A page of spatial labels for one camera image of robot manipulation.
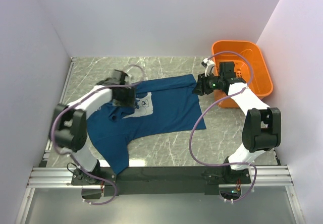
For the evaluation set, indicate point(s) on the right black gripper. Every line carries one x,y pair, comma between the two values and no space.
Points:
201,86

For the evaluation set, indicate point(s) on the blue t shirt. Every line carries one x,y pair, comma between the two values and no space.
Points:
162,106

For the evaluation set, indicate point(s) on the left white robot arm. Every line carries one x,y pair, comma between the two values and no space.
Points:
68,131

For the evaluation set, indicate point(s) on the aluminium rail frame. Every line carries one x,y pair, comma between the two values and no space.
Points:
50,199

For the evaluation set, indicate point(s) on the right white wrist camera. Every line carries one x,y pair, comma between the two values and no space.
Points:
209,66

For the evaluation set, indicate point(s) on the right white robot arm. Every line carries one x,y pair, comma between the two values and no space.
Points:
262,126

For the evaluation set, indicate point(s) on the black base beam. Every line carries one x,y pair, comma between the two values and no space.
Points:
174,179

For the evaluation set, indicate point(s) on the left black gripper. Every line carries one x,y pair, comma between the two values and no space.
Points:
128,100

